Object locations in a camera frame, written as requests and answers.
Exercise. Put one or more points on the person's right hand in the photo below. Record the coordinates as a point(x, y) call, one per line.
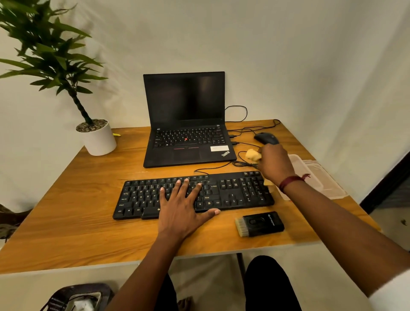
point(275, 163)

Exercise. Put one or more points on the person's left hand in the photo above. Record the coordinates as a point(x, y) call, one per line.
point(179, 214)

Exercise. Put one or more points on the clear plastic container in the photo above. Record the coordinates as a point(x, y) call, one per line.
point(299, 163)

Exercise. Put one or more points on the black keyboard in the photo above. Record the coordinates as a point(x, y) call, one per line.
point(230, 189)

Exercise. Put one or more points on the clear lid with orange clips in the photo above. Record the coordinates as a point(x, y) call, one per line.
point(326, 179)

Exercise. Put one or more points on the black cleaning brush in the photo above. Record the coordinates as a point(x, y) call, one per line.
point(261, 224)

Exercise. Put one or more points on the person's left forearm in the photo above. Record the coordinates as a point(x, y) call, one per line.
point(141, 278)

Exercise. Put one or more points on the person's right forearm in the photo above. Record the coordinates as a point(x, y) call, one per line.
point(339, 234)

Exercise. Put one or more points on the person's bare foot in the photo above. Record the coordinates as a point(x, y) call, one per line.
point(185, 303)

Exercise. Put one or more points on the person's black trousers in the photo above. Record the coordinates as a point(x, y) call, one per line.
point(272, 285)

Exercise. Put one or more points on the person's white shirt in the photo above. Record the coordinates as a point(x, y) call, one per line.
point(392, 294)

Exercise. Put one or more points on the red wrist band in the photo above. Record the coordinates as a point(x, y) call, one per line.
point(290, 181)

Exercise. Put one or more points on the black computer mouse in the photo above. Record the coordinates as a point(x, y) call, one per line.
point(266, 138)

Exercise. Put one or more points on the black table leg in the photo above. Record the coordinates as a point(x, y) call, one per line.
point(241, 264)

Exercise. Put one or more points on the white plant pot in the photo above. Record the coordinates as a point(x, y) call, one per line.
point(97, 141)

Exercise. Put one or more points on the black laptop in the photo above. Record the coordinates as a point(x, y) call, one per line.
point(185, 96)

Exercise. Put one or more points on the black woven basket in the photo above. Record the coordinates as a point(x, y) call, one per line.
point(54, 301)

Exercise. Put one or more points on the brown patterned bag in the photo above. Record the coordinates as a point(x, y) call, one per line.
point(11, 221)

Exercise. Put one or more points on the green leafy plant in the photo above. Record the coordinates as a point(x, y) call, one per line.
point(48, 54)

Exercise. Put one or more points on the black door frame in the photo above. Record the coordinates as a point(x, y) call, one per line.
point(384, 186)

